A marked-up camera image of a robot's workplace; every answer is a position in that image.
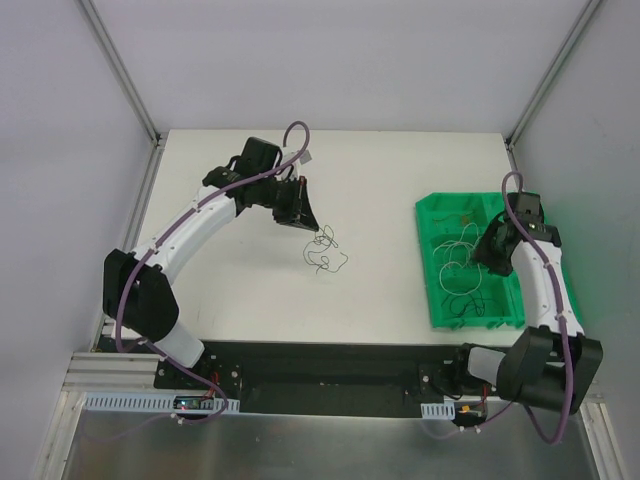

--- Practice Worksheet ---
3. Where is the aluminium frame post left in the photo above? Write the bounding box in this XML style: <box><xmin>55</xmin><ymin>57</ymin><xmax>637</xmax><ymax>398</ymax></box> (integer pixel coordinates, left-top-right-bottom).
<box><xmin>75</xmin><ymin>0</ymin><xmax>161</xmax><ymax>145</ymax></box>

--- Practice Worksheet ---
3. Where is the green compartment tray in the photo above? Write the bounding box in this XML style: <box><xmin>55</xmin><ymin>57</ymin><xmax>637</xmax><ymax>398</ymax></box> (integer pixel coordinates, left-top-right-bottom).
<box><xmin>414</xmin><ymin>191</ymin><xmax>585</xmax><ymax>331</ymax></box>

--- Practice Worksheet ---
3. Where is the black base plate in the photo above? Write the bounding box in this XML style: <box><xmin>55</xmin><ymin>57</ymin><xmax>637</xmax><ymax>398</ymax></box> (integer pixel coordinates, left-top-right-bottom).
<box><xmin>152</xmin><ymin>339</ymin><xmax>509</xmax><ymax>415</ymax></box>

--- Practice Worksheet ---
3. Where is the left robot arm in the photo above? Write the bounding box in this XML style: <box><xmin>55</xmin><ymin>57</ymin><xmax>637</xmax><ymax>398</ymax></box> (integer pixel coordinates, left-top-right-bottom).
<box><xmin>102</xmin><ymin>137</ymin><xmax>319</xmax><ymax>389</ymax></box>

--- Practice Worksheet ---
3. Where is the white slotted cable duct left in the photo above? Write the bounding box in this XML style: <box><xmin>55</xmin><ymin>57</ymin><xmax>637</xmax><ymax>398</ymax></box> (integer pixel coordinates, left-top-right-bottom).
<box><xmin>84</xmin><ymin>392</ymin><xmax>240</xmax><ymax>415</ymax></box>

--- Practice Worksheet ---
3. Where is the white slotted cable duct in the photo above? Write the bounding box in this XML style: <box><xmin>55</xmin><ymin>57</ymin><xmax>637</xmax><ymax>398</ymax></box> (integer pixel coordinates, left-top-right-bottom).
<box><xmin>420</xmin><ymin>402</ymin><xmax>456</xmax><ymax>421</ymax></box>
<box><xmin>84</xmin><ymin>392</ymin><xmax>240</xmax><ymax>415</ymax></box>

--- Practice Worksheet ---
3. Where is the aluminium frame post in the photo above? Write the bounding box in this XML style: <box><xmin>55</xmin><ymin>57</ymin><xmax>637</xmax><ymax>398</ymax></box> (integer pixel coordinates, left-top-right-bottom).
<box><xmin>75</xmin><ymin>0</ymin><xmax>161</xmax><ymax>145</ymax></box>
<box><xmin>505</xmin><ymin>0</ymin><xmax>606</xmax><ymax>151</ymax></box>

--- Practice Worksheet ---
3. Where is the aluminium frame post right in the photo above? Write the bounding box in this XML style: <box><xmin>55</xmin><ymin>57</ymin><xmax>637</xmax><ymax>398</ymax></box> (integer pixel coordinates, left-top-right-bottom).
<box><xmin>505</xmin><ymin>0</ymin><xmax>606</xmax><ymax>151</ymax></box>

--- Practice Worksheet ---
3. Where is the black thin cable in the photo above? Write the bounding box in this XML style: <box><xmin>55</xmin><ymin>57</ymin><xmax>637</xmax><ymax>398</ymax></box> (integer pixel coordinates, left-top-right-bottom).
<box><xmin>442</xmin><ymin>292</ymin><xmax>496</xmax><ymax>321</ymax></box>

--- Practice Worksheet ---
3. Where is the white slotted cable duct right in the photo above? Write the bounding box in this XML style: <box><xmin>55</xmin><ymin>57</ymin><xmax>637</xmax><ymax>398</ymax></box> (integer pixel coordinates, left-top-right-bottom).
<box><xmin>420</xmin><ymin>402</ymin><xmax>456</xmax><ymax>421</ymax></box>

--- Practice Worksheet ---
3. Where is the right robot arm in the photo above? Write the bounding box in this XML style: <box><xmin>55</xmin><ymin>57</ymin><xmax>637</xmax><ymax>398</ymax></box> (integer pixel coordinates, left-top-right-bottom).
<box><xmin>450</xmin><ymin>192</ymin><xmax>603</xmax><ymax>415</ymax></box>

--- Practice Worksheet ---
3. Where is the orange thin cable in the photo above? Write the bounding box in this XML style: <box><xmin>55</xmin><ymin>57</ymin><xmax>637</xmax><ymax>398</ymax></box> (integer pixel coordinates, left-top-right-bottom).
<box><xmin>433</xmin><ymin>212</ymin><xmax>479</xmax><ymax>229</ymax></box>

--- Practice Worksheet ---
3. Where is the dark cable bundle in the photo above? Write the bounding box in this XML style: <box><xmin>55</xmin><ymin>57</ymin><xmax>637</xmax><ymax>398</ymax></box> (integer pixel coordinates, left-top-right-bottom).
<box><xmin>302</xmin><ymin>223</ymin><xmax>350</xmax><ymax>278</ymax></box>

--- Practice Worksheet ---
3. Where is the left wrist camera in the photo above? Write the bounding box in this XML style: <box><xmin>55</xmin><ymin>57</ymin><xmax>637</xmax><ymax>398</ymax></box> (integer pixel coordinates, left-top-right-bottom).
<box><xmin>299</xmin><ymin>152</ymin><xmax>312</xmax><ymax>165</ymax></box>

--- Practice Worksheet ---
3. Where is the aluminium front rail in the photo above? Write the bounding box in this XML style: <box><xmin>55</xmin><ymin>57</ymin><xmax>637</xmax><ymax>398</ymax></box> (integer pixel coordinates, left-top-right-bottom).
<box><xmin>63</xmin><ymin>352</ymin><xmax>159</xmax><ymax>391</ymax></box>

